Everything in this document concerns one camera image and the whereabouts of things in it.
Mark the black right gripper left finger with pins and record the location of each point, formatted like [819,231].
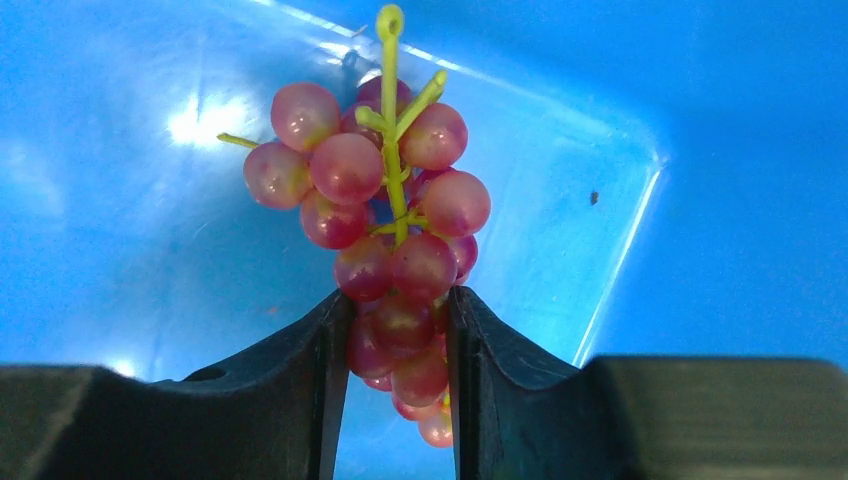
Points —
[271,411]

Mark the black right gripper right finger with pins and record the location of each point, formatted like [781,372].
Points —
[519,412]

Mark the light purple grape bunch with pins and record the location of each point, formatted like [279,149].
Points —
[377,184]

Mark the blue plastic bin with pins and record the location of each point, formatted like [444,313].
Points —
[668,178]

